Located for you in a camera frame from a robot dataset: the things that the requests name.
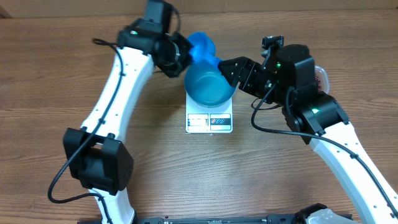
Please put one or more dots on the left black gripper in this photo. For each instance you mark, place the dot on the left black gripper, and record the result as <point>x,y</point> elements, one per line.
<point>186,59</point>

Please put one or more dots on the blue plastic measuring scoop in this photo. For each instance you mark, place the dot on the blue plastic measuring scoop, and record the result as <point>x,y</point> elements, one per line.
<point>203,48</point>

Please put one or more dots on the white digital kitchen scale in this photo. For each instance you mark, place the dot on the white digital kitchen scale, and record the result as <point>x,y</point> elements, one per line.
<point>202,120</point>

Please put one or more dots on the red adzuki beans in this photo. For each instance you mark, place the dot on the red adzuki beans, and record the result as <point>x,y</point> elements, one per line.
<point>319,83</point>

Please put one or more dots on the teal metal bowl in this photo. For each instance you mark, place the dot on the teal metal bowl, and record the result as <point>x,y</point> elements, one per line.
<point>206,86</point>

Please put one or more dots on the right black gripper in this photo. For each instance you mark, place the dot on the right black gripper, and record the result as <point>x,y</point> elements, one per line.
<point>244,70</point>

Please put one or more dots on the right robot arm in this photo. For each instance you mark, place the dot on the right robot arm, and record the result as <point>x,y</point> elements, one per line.
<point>288,79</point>

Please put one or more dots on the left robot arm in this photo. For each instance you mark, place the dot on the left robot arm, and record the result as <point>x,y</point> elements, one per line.
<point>95,152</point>

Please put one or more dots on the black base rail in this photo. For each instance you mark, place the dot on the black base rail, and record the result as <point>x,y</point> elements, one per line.
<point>270,219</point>

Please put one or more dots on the clear plastic food container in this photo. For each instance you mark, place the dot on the clear plastic food container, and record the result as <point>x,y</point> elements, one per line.
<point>324,78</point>

